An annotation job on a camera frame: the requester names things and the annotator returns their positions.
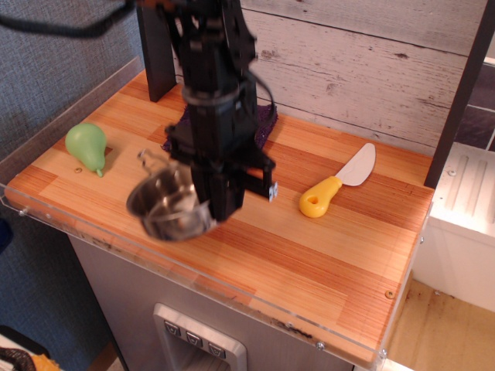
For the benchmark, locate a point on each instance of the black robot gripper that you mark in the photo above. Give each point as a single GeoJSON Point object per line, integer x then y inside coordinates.
{"type": "Point", "coordinates": [222, 182]}

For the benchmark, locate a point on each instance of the stainless steel pan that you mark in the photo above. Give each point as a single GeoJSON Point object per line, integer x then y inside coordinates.
{"type": "Point", "coordinates": [166, 203]}

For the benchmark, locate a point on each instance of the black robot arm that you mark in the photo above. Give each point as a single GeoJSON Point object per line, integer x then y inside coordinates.
{"type": "Point", "coordinates": [212, 43]}

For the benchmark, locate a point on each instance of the green toy pear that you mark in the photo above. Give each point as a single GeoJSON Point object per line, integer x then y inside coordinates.
{"type": "Point", "coordinates": [87, 143]}

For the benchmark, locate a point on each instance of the silver toy fridge cabinet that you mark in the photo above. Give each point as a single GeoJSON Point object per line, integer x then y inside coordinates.
{"type": "Point", "coordinates": [127, 294]}

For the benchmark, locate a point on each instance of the toy ice dispenser panel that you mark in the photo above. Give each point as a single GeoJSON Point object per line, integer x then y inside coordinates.
{"type": "Point", "coordinates": [191, 345]}

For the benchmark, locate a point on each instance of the orange object bottom left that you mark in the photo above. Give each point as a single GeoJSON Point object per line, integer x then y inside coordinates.
{"type": "Point", "coordinates": [41, 363]}

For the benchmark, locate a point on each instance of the yellow handled toy knife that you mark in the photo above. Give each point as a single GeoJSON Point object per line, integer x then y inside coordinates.
{"type": "Point", "coordinates": [315, 201]}

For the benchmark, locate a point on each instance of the dark right vertical post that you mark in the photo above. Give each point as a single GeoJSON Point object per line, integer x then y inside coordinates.
{"type": "Point", "coordinates": [467, 83]}

